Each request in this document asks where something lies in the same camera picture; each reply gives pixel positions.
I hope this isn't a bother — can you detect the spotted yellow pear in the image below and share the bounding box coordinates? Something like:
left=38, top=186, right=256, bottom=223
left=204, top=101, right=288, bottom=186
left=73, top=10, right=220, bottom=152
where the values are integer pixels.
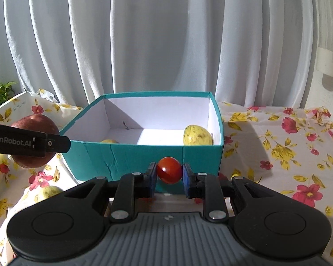
left=182, top=125, right=214, bottom=146

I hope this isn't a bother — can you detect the yellow-green pear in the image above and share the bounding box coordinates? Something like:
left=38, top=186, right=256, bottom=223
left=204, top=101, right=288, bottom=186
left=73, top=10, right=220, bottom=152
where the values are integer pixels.
left=37, top=186, right=64, bottom=203

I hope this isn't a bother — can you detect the white curtain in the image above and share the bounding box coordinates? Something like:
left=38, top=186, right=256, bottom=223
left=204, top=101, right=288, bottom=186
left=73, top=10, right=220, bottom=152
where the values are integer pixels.
left=0, top=0, right=324, bottom=110

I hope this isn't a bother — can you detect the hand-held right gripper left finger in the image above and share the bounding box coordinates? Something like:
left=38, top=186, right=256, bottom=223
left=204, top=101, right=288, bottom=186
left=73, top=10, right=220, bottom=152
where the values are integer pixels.
left=62, top=162, right=158, bottom=224

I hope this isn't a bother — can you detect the teal cardboard box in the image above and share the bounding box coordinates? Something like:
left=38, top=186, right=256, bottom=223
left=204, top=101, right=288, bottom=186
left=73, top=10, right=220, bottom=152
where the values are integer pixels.
left=59, top=91, right=225, bottom=194

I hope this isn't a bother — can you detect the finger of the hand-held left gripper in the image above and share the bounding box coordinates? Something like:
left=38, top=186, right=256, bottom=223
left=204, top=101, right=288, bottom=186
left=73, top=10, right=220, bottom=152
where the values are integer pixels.
left=0, top=122, right=71, bottom=158

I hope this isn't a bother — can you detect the dark red apple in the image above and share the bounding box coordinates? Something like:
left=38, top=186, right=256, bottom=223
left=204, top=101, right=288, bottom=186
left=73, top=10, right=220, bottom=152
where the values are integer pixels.
left=10, top=114, right=60, bottom=169

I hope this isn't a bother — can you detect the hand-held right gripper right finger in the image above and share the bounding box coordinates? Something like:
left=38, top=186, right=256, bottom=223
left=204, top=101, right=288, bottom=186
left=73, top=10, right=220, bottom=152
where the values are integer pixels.
left=182, top=162, right=271, bottom=223

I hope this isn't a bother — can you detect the red cherry tomato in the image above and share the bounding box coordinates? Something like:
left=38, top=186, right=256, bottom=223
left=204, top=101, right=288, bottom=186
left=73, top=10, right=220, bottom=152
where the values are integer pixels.
left=157, top=157, right=183, bottom=185

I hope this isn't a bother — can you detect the clear plastic bottle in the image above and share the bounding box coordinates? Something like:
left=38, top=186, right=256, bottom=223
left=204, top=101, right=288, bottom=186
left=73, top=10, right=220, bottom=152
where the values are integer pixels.
left=316, top=0, right=333, bottom=90

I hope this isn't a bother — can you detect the floral tablecloth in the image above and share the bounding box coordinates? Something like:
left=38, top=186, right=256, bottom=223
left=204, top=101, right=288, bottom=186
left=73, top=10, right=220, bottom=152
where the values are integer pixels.
left=0, top=89, right=333, bottom=266

